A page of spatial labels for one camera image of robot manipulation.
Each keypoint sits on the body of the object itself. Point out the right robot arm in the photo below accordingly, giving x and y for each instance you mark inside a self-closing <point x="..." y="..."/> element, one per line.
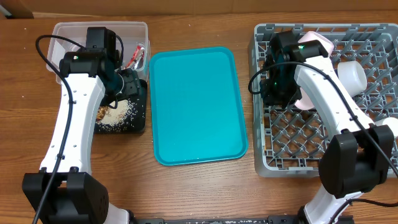
<point x="358" y="156"/>

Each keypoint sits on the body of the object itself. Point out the teal serving tray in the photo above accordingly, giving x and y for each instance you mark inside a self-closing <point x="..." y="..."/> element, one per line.
<point x="197" y="113"/>

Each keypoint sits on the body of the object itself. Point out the clear plastic bin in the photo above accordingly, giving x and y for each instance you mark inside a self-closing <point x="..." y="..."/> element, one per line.
<point x="132" y="34"/>

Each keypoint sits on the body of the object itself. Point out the pile of rice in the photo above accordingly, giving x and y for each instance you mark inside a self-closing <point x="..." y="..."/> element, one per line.
<point x="121" y="113"/>

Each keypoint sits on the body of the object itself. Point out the black plastic tray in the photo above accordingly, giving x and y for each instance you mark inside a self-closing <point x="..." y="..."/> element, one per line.
<point x="136" y="124"/>

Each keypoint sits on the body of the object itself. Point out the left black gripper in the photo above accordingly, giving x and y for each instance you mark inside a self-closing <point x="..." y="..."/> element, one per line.
<point x="132" y="81"/>

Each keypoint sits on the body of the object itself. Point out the grey dishwasher rack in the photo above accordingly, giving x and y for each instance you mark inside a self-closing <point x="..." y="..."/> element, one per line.
<point x="289" y="142"/>

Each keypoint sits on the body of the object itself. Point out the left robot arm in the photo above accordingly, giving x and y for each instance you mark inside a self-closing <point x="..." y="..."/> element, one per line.
<point x="64" y="190"/>

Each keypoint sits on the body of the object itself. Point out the small white bowl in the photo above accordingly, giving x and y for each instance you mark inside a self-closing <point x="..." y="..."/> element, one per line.
<point x="311" y="35"/>

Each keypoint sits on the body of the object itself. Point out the brown food scrap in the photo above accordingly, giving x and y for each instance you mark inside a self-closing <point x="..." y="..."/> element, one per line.
<point x="101" y="112"/>

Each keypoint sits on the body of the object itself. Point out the large white plate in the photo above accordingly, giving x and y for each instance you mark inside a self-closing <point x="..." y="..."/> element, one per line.
<point x="305" y="102"/>

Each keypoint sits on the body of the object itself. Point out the white cup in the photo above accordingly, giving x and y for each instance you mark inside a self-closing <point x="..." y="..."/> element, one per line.
<point x="352" y="76"/>

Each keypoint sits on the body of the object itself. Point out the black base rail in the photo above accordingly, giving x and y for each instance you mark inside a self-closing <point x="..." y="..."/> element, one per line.
<point x="273" y="219"/>

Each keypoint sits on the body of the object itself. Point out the red snack wrapper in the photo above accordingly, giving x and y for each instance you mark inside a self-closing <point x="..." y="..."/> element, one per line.
<point x="137" y="58"/>

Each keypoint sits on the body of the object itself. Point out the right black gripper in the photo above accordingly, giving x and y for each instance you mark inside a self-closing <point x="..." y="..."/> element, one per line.
<point x="270" y="99"/>

